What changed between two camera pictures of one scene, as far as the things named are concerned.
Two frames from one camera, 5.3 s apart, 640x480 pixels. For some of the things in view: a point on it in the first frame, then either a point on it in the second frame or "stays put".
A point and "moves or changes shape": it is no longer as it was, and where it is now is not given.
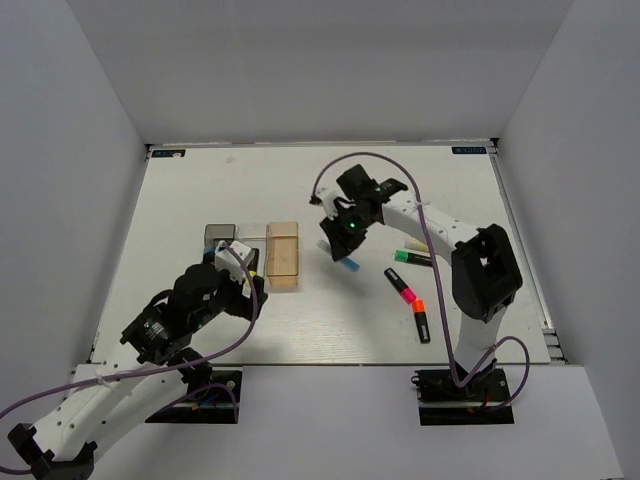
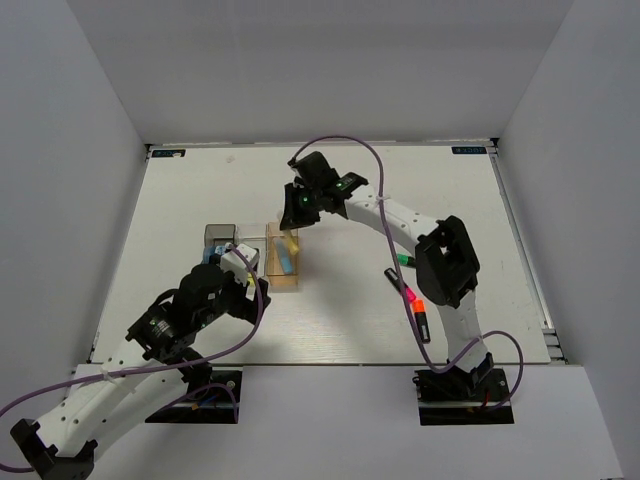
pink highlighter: [399, 285] stays put
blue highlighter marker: [210, 251] stays put
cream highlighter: [415, 245] moves or changes shape
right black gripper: [341, 245] → [294, 218]
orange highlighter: [421, 320] stays put
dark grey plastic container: [217, 232] stays put
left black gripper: [243, 304] stays put
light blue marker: [346, 261] → [284, 256]
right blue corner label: [468, 150] stays put
